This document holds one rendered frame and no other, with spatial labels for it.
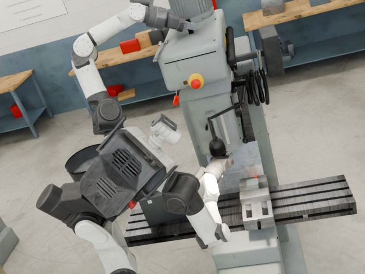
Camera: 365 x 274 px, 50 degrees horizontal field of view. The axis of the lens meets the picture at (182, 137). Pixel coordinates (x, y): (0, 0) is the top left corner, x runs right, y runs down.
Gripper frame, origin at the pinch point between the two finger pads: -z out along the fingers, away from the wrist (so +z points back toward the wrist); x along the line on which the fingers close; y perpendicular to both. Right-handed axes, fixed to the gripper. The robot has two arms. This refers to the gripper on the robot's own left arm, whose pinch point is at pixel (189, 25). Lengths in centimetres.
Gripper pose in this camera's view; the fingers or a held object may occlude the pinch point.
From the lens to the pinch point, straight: 175.5
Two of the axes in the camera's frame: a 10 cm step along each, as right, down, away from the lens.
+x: 1.5, 4.5, -8.8
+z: -9.6, -1.5, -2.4
